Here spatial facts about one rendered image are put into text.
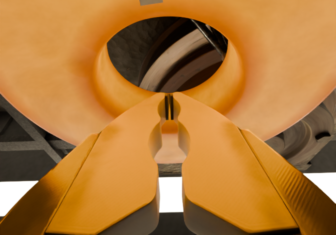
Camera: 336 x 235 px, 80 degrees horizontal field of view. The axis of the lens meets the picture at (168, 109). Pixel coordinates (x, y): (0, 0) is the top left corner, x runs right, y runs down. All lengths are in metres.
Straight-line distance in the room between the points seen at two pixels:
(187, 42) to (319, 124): 0.26
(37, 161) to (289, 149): 9.15
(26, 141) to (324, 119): 6.25
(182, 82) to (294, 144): 0.26
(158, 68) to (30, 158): 9.34
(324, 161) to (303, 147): 8.83
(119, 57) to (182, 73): 0.24
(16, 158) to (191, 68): 9.74
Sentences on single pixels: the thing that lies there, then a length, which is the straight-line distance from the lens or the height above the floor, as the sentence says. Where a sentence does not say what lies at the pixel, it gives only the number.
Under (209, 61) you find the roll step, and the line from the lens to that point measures 0.34.
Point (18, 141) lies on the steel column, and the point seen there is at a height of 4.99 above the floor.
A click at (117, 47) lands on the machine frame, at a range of 0.53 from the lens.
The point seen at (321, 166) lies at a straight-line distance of 9.13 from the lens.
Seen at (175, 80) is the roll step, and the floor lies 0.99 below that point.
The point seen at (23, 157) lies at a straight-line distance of 9.82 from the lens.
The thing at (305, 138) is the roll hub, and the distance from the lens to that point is 0.47.
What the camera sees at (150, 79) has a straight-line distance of 0.38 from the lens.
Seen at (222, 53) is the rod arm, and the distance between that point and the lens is 0.25.
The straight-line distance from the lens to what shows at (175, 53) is 0.34.
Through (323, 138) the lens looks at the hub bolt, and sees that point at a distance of 0.45.
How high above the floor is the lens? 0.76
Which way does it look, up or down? 48 degrees up
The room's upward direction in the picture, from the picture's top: 176 degrees clockwise
